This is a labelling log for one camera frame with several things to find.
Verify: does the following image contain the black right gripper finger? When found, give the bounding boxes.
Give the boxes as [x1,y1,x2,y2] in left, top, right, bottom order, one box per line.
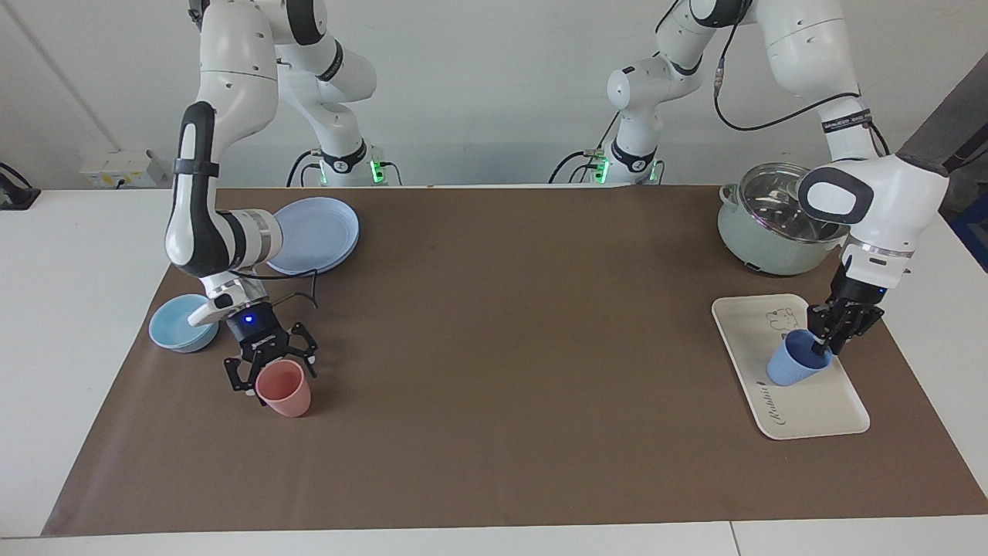
[224,353,257,397]
[289,324,320,380]

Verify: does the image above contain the blue cup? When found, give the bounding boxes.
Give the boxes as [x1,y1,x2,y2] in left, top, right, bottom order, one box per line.
[766,328,835,388]

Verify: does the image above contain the pink cup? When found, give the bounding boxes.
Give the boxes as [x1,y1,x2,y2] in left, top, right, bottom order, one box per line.
[255,358,313,419]

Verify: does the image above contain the cream tray with bear print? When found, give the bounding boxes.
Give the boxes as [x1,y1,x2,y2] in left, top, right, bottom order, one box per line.
[710,293,871,442]

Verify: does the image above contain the light blue bowl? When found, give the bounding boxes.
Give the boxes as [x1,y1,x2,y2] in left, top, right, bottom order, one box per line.
[148,293,220,354]

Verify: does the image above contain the pale green cooking pot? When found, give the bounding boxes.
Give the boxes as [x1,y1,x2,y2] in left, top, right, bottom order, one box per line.
[717,162,851,277]

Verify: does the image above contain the blue plate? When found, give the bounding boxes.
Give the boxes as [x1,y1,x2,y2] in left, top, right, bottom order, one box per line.
[266,196,361,277]

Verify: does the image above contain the blue box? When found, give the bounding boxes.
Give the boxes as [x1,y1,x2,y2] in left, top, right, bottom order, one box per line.
[949,193,988,273]

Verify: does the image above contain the brown table mat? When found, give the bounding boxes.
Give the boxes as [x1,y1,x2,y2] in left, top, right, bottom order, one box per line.
[41,185,988,537]

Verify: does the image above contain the dark grey stand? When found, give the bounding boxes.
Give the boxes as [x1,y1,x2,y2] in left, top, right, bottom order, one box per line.
[899,73,988,209]

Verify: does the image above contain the black desk device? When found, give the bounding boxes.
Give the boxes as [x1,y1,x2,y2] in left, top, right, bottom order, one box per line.
[0,162,42,212]

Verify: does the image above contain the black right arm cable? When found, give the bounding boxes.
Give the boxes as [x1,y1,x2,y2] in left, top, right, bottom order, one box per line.
[230,266,322,311]

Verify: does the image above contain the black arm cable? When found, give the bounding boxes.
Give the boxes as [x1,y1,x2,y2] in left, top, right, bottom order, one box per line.
[230,266,322,311]
[713,42,892,158]

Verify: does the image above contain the black base cable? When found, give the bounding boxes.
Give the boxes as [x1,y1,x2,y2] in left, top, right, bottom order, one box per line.
[286,149,319,188]
[547,112,622,185]

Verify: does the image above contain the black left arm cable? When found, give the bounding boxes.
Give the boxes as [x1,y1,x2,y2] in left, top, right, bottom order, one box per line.
[713,42,892,158]

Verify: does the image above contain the white wall socket box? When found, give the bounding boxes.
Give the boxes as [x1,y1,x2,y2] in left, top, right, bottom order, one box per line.
[80,149,168,191]

